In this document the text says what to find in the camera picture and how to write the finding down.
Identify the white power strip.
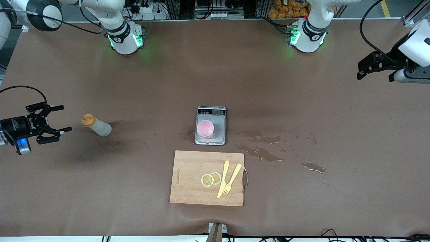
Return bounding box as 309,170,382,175
129,0,168,20

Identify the wooden cutting board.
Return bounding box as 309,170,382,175
170,150,249,207

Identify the orange snack bag pile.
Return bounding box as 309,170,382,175
268,0,311,19

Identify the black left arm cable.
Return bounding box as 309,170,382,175
359,0,400,64

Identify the long white socket strip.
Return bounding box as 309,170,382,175
194,11,245,19

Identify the yellow plastic fork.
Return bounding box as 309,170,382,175
222,163,242,196

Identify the yellow plastic knife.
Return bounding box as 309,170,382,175
217,160,230,199

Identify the clear orange-capped sauce bottle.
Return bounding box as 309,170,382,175
81,114,112,137

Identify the pink cup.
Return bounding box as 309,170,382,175
196,120,215,139

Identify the metal mounting bracket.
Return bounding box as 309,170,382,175
208,223,227,242

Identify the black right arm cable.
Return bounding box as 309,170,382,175
0,85,48,105

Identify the brown table cover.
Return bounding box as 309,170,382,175
0,18,430,237

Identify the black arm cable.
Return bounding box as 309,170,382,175
359,0,400,64
0,85,48,105

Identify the small water puddle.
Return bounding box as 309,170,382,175
301,163,326,174

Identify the silver kitchen scale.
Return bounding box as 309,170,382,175
195,106,227,146

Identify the aluminium frame rail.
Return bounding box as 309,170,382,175
402,0,430,27

